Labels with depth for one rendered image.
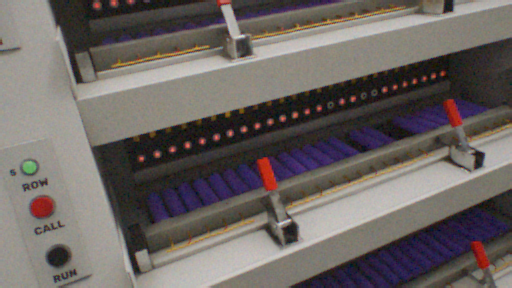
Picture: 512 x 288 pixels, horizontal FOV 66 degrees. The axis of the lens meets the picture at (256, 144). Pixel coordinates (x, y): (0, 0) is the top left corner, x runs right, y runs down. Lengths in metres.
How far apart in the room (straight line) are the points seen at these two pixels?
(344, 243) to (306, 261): 0.05
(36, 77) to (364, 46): 0.32
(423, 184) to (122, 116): 0.36
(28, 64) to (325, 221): 0.33
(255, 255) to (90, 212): 0.17
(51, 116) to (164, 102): 0.09
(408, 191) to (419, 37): 0.18
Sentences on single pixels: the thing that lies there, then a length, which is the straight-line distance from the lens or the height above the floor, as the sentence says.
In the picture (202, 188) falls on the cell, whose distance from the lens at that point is 0.50.
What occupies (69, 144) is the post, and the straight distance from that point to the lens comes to 0.37.
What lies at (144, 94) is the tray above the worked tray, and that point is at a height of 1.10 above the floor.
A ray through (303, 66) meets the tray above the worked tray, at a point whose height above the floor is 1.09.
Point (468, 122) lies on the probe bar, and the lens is 0.65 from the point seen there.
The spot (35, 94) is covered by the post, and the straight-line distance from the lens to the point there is 0.37.
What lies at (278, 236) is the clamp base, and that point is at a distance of 0.43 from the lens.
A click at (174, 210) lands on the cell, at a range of 0.48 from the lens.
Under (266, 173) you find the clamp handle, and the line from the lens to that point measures 0.42.
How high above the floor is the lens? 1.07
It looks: 7 degrees down
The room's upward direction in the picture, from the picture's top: 14 degrees counter-clockwise
